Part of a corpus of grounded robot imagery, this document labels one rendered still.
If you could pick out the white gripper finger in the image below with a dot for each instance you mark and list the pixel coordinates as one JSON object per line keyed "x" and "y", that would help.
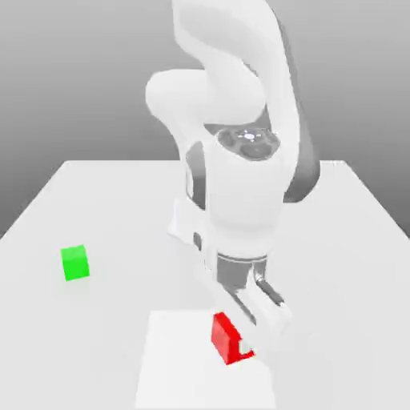
{"x": 245, "y": 346}

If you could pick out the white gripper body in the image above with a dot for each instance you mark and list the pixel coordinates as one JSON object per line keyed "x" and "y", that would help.
{"x": 267, "y": 323}

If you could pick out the small red cube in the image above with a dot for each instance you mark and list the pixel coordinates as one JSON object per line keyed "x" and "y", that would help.
{"x": 222, "y": 339}

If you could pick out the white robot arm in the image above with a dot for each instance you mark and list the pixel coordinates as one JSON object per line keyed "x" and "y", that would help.
{"x": 243, "y": 198}

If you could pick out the small green cube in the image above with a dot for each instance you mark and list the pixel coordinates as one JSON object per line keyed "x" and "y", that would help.
{"x": 75, "y": 263}

